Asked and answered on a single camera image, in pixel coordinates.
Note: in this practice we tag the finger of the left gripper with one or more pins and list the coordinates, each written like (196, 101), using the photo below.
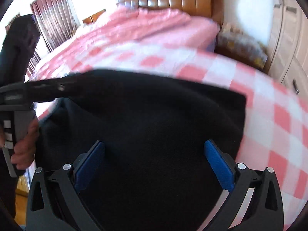
(48, 90)

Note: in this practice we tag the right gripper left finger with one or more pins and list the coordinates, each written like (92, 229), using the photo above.
(53, 200)

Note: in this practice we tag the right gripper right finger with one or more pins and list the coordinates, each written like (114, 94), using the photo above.
(265, 210)

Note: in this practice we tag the black sweatpants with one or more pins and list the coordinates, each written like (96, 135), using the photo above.
(154, 174)

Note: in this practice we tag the person's left hand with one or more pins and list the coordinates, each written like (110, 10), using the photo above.
(25, 149)

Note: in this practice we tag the dark red curtain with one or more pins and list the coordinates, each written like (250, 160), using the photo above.
(55, 21)

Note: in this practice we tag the small wooden nightstand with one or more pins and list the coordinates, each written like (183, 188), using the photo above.
(93, 18)

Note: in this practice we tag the pink checkered bed sheet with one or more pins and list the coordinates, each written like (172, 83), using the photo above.
(275, 127)

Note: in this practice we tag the pink quilt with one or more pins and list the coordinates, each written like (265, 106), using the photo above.
(168, 27)

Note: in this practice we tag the light wood wardrobe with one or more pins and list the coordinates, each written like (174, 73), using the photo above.
(287, 47)

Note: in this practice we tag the floral nightstand cover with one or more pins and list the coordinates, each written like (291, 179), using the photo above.
(235, 44)

